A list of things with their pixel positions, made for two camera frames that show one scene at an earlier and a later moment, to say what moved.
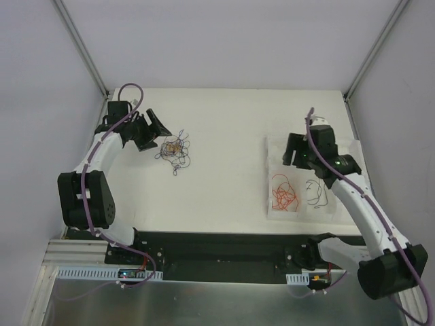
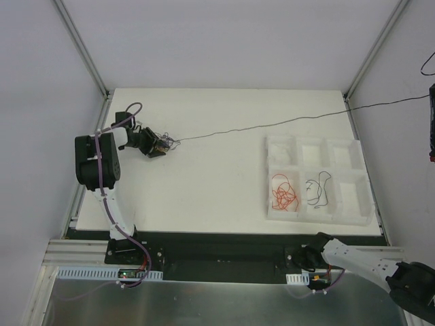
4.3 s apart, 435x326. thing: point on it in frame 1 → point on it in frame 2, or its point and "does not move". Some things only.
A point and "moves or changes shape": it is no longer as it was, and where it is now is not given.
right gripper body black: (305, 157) → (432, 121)
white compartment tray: (297, 194) does not move
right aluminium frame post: (399, 7) does not move
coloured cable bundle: (175, 150) moves or changes shape
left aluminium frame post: (66, 15) does not move
